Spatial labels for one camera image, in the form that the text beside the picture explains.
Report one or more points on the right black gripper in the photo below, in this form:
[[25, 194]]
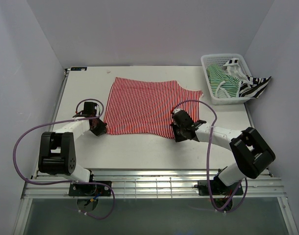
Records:
[[177, 138]]

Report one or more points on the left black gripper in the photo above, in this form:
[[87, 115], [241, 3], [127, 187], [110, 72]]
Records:
[[102, 129]]

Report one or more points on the red white striped tank top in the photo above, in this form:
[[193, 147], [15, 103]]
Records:
[[141, 107]]

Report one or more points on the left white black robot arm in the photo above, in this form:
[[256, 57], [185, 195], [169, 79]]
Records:
[[57, 155]]

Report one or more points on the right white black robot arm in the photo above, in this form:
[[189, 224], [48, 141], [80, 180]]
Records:
[[251, 152]]

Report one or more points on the green white striped tank top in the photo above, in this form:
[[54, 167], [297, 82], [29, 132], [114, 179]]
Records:
[[222, 85]]

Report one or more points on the black white striped tank top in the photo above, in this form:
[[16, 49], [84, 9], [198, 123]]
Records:
[[251, 87]]

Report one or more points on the blue label sticker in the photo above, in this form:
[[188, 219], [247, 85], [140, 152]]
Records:
[[78, 69]]

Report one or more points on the white plastic basket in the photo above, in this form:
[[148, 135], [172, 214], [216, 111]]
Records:
[[220, 60]]

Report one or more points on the aluminium frame rail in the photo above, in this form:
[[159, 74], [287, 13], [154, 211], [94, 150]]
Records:
[[151, 184]]

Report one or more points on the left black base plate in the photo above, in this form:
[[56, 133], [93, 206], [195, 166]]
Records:
[[79, 190]]

